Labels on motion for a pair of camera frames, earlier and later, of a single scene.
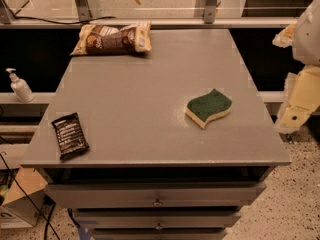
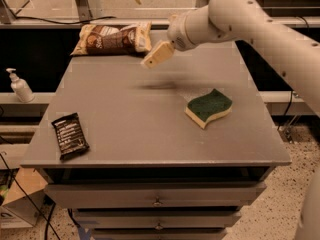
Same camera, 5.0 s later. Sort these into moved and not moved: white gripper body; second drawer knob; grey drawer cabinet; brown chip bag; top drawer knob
Moved: white gripper body
Not moved: top drawer knob; second drawer knob; grey drawer cabinet; brown chip bag
